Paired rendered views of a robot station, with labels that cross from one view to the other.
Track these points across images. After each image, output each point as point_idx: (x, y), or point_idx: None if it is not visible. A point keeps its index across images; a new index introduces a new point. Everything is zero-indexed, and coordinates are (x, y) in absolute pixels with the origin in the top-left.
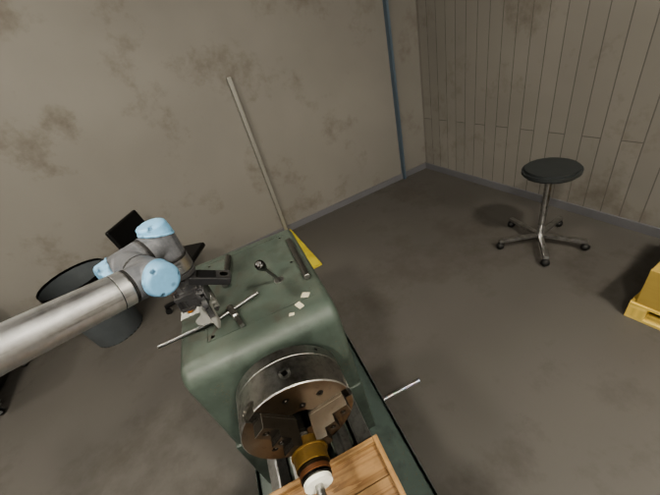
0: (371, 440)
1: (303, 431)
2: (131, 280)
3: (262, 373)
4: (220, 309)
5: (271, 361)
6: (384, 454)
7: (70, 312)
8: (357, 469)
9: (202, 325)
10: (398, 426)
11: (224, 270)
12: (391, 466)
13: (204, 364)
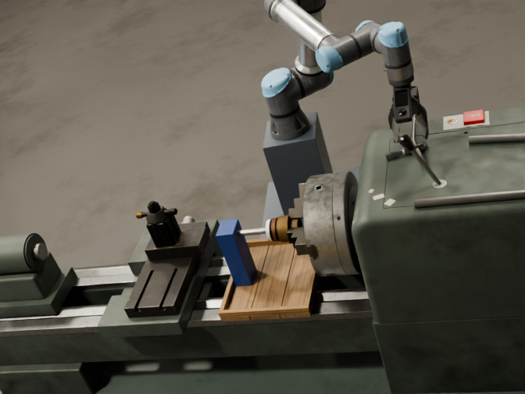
0: (306, 303)
1: None
2: (319, 44)
3: (330, 177)
4: (431, 142)
5: (335, 180)
6: (290, 308)
7: (300, 30)
8: (298, 292)
9: (412, 131)
10: None
11: (408, 112)
12: (280, 309)
13: (369, 141)
